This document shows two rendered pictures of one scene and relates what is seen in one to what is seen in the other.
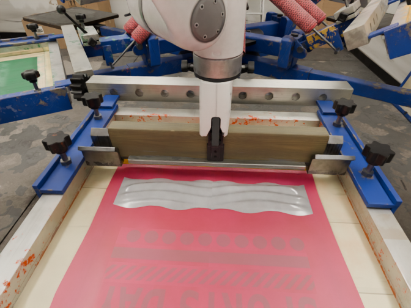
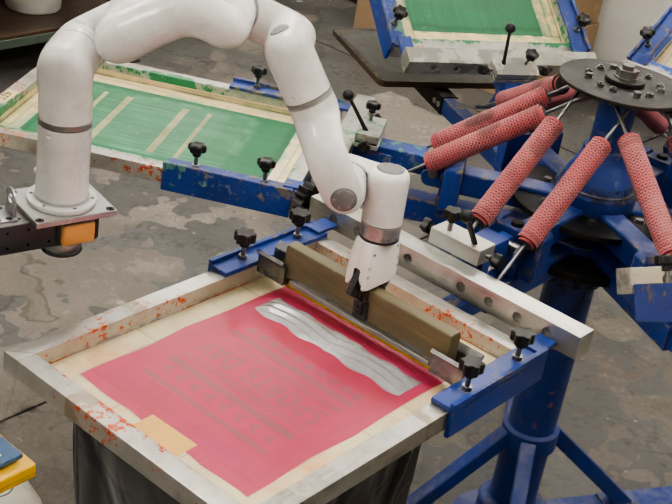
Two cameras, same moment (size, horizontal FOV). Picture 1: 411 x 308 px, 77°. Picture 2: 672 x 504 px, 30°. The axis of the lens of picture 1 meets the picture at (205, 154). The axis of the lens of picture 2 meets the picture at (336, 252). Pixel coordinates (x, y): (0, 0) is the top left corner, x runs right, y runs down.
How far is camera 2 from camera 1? 1.94 m
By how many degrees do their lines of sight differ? 30
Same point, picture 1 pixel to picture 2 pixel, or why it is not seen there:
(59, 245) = (201, 308)
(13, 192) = not seen: hidden behind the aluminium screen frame
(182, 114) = not seen: hidden behind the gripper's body
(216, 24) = (347, 203)
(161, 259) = (258, 350)
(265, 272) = (316, 392)
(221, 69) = (370, 233)
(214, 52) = (367, 219)
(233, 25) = (382, 207)
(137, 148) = (302, 274)
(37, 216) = (200, 280)
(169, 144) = (327, 283)
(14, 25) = not seen: outside the picture
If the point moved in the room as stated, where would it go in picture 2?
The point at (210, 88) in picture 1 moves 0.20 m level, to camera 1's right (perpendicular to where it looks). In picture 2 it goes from (358, 243) to (449, 289)
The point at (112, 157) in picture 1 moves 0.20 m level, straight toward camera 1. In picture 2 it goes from (278, 272) to (250, 322)
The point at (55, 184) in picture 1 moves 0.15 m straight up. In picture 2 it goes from (224, 267) to (232, 198)
